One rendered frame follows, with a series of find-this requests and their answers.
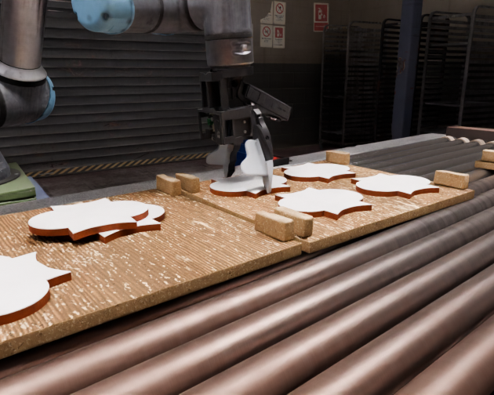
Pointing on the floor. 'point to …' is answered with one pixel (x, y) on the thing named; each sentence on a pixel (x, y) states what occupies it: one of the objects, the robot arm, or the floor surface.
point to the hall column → (406, 67)
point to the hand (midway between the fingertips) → (249, 183)
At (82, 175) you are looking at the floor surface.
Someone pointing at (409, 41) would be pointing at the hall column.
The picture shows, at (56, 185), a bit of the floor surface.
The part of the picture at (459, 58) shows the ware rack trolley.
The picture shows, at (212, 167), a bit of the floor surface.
